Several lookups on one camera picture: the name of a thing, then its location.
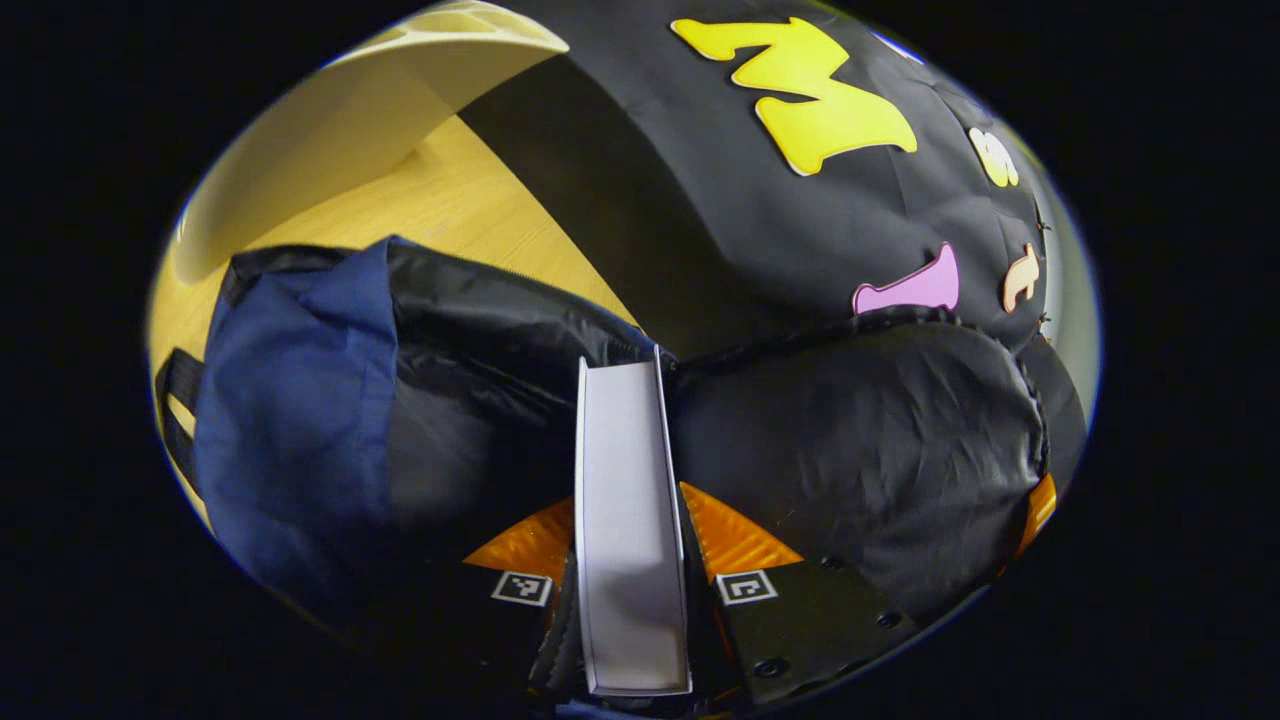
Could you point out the blue and black schoolbag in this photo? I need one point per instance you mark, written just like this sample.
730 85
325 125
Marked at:
850 450

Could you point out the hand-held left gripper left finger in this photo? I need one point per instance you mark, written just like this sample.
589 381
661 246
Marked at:
558 650

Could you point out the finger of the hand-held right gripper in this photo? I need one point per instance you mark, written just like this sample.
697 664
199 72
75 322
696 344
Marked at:
1038 515

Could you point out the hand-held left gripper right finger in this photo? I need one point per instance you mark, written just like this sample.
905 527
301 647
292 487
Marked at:
800 625

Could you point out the black backdrop cloth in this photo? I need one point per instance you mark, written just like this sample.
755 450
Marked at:
760 230

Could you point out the white book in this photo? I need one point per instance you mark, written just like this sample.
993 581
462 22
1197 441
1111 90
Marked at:
630 520

